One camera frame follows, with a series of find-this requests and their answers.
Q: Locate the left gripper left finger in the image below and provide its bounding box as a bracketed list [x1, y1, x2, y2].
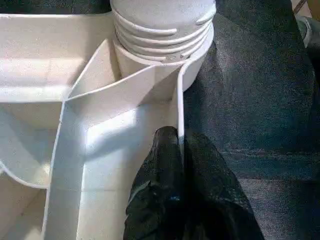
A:
[122, 126, 187, 240]

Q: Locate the white plastic table leg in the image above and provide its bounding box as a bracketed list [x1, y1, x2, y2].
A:
[109, 0, 217, 62]

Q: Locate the black work mat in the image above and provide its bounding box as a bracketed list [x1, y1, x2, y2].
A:
[0, 0, 320, 240]

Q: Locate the white plastic table top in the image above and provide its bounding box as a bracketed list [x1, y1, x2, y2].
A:
[0, 13, 216, 240]

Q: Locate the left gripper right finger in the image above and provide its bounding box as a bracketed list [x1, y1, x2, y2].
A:
[184, 132, 265, 240]

